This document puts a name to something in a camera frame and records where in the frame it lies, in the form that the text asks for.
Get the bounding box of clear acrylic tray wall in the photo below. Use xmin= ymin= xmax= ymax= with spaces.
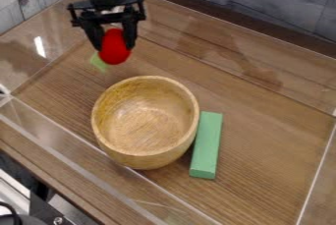
xmin=0 ymin=0 xmax=336 ymax=225

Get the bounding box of wooden bowl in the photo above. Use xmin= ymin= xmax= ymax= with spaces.
xmin=90 ymin=76 xmax=200 ymax=170

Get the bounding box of red felt fruit green leaf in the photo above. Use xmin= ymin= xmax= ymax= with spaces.
xmin=90 ymin=28 xmax=130 ymax=73

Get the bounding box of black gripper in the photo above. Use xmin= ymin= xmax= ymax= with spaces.
xmin=66 ymin=0 xmax=145 ymax=51

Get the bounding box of green rectangular block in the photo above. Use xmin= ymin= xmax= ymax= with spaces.
xmin=189 ymin=111 xmax=222 ymax=180

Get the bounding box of black bracket with cable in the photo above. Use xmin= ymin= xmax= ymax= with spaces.
xmin=0 ymin=193 xmax=74 ymax=225

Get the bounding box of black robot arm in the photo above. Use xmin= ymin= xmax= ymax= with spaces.
xmin=66 ymin=0 xmax=146 ymax=50

